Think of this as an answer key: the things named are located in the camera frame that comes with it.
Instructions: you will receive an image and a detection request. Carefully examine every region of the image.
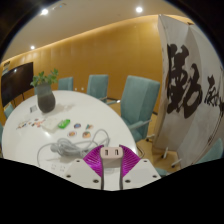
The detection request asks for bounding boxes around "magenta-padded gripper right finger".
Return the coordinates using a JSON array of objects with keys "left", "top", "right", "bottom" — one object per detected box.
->
[{"left": 118, "top": 144, "right": 162, "bottom": 191}]

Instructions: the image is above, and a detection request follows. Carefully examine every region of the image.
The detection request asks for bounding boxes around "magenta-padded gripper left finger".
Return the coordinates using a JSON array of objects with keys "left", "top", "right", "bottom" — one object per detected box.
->
[{"left": 62, "top": 145, "right": 106, "bottom": 191}]

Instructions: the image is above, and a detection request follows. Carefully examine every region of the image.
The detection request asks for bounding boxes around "pale pink charger block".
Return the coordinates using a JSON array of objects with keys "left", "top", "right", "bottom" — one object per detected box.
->
[{"left": 99, "top": 146, "right": 124, "bottom": 191}]

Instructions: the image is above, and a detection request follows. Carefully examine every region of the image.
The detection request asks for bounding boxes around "white power strip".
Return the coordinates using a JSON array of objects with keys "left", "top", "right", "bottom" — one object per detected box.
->
[{"left": 42, "top": 159, "right": 78, "bottom": 178}]

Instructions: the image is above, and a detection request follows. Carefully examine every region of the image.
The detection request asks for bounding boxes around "small green packet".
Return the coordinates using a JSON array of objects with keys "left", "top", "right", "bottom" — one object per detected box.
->
[{"left": 57, "top": 118, "right": 71, "bottom": 130}]

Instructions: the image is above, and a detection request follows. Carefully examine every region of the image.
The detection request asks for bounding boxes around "flat white box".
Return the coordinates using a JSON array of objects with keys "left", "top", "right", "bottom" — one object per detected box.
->
[{"left": 41, "top": 115, "right": 63, "bottom": 132}]

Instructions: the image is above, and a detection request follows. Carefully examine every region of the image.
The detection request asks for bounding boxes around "group of teal office chairs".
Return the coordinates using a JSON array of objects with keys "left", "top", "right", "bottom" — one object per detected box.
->
[{"left": 0, "top": 74, "right": 224, "bottom": 178}]

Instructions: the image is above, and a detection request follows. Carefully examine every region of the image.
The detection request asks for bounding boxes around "row of colourful stickers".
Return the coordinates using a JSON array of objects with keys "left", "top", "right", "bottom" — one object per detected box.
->
[{"left": 16, "top": 118, "right": 46, "bottom": 130}]

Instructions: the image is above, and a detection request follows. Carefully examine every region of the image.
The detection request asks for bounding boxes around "potted plant in dark vase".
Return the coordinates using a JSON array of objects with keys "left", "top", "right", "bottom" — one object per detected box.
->
[{"left": 30, "top": 68, "right": 60, "bottom": 114}]

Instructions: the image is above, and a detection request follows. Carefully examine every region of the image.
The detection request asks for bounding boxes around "folding screen with black calligraphy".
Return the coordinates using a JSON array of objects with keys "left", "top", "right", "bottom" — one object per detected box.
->
[{"left": 152, "top": 13, "right": 224, "bottom": 168}]

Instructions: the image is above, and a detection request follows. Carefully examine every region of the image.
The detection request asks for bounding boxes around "grey coiled power cable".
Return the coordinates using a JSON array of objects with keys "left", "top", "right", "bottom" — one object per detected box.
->
[{"left": 35, "top": 128, "right": 111, "bottom": 168}]

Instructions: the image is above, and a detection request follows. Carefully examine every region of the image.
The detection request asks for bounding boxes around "black wall screen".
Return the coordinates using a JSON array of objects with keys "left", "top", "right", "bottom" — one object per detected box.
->
[{"left": 0, "top": 61, "right": 35, "bottom": 108}]

